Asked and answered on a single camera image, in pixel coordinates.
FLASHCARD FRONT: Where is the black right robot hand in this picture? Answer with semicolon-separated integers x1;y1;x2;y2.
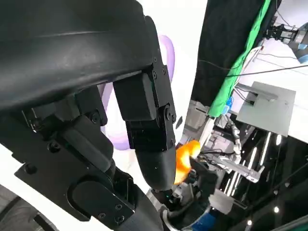
168;156;218;207

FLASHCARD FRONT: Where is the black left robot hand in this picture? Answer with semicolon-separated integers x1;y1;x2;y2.
0;0;178;231

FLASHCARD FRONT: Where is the orange and white bread roll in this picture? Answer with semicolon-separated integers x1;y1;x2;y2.
173;141;201;185

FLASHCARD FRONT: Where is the blue plug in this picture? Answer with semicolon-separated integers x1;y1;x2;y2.
222;97;234;116

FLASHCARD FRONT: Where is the grey metal box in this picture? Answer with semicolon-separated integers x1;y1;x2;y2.
235;81;296;137

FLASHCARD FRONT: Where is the lilac plate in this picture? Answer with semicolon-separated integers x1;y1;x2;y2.
100;35;177;152

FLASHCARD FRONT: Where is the green cloth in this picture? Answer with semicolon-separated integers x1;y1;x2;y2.
208;0;275;118

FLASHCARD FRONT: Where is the black curtain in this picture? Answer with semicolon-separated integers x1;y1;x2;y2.
191;0;282;114

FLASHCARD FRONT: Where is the black workshop machine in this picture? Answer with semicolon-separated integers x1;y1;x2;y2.
266;23;308;44

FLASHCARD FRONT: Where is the long black cable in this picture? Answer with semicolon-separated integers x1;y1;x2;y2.
198;59;308;77

